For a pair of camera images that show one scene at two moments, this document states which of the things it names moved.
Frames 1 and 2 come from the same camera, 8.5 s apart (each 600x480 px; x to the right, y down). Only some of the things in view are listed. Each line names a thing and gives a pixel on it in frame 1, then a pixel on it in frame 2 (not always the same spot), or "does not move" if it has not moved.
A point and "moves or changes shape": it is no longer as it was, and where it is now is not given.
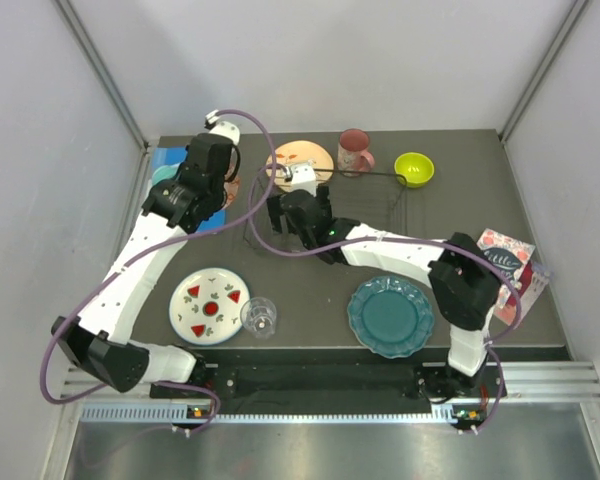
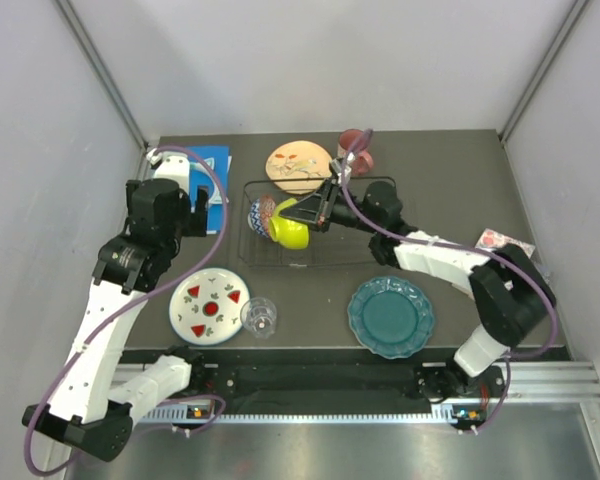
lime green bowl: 413,169 moves or changes shape
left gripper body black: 221,198 → 180,226
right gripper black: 275,213 → 315,210
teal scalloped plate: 390,317 does not move
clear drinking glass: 258,316 does not move
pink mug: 352,152 does not move
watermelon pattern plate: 205,306 does not move
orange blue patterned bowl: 231,188 → 260,212
